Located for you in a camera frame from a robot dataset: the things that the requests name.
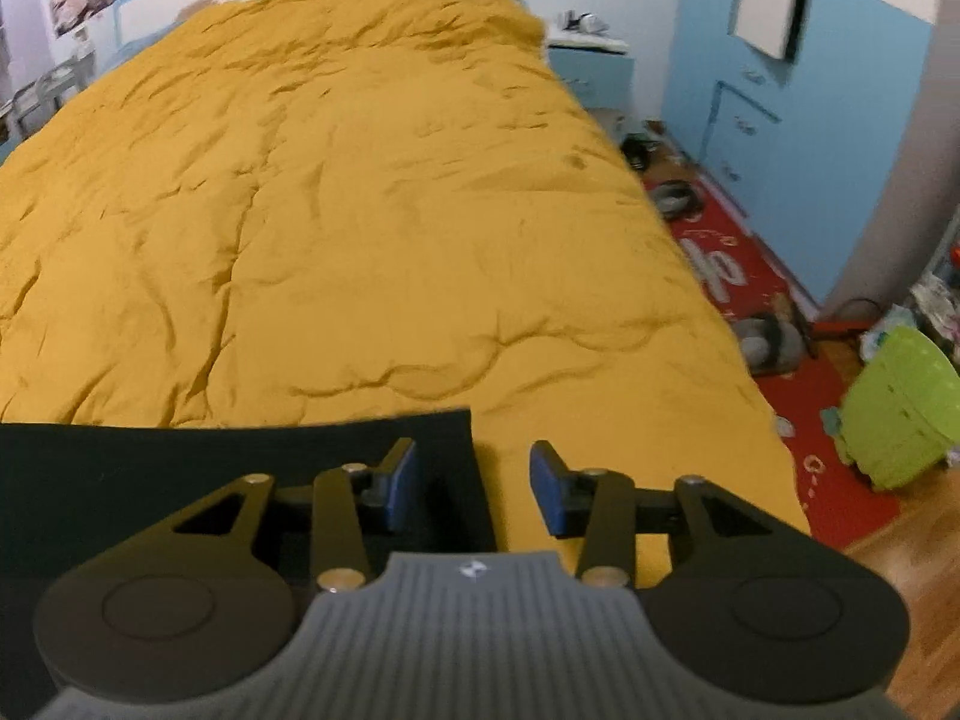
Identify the blue wardrobe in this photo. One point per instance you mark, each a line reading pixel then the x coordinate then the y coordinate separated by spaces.
pixel 844 161

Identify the grey slipper near bed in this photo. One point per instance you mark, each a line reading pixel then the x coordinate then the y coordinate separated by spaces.
pixel 770 345

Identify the blue white nightstand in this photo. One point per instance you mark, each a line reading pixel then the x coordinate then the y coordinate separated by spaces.
pixel 595 66

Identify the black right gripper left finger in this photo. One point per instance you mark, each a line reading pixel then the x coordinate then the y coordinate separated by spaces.
pixel 352 502

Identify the grey slipper far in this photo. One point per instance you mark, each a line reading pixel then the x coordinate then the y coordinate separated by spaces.
pixel 674 199

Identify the grey white chair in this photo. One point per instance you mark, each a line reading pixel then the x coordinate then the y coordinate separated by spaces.
pixel 35 104

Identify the green plastic basket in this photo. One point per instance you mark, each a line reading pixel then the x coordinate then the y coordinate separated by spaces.
pixel 900 416

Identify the yellow bed quilt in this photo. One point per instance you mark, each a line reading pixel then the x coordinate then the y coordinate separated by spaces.
pixel 302 211

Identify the black pants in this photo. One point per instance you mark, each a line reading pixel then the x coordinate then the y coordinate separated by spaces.
pixel 71 492

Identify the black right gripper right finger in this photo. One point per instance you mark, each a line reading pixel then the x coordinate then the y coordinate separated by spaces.
pixel 595 506

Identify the red patterned rug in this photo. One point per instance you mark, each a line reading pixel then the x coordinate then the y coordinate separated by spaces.
pixel 802 368

